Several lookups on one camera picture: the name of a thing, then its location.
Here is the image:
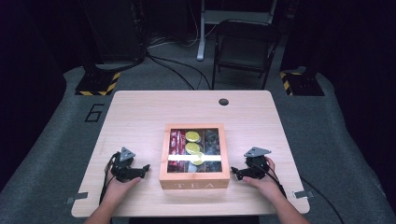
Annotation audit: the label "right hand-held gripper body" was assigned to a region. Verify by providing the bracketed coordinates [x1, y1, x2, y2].
[243, 146, 273, 180]

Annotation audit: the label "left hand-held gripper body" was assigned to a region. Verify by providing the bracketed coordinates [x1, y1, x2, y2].
[110, 147, 140, 183]

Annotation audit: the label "wooden tea box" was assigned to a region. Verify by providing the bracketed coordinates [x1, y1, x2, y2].
[159, 122, 232, 191]

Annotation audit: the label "wooden glass-window box lid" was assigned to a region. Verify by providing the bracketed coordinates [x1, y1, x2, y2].
[159, 122, 232, 181]

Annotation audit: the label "person's left hand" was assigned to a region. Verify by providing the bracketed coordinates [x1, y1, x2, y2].
[105, 169, 142, 204]

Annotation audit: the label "person's right hand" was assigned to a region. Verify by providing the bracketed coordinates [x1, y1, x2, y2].
[242, 156, 284, 202]

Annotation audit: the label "red snack packet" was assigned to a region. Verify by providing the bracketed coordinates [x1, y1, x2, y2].
[168, 129, 179, 173]
[177, 129, 188, 173]

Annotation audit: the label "pile of dark packets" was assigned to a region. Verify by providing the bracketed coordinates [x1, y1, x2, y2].
[205, 129, 223, 173]

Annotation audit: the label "yellow-lidded capsule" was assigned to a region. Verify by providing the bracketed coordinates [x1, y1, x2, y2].
[185, 142, 202, 155]
[190, 152, 206, 167]
[185, 130, 202, 144]

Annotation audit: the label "grey tape strip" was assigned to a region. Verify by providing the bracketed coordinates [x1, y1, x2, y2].
[65, 191, 90, 205]
[292, 189, 315, 200]

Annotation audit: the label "black tape floor marking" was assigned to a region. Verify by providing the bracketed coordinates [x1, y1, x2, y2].
[84, 103, 106, 123]

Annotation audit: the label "black yellow striped stand base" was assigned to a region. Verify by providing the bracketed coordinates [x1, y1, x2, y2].
[75, 70, 122, 97]
[278, 69, 325, 97]

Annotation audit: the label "black folding chair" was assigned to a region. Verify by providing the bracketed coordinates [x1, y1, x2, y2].
[211, 19, 282, 91]

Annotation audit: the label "black cabinet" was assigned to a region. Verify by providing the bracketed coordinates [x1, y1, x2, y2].
[81, 0, 148, 65]

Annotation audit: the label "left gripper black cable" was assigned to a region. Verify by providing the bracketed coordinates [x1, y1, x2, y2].
[98, 151, 121, 205]

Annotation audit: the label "black floor cable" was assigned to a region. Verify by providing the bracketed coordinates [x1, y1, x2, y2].
[145, 50, 213, 91]

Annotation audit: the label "white floor cables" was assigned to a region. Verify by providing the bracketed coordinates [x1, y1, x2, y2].
[147, 6, 218, 50]

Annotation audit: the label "white metal desk frame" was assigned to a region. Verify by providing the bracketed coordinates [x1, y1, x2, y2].
[196, 0, 278, 62]

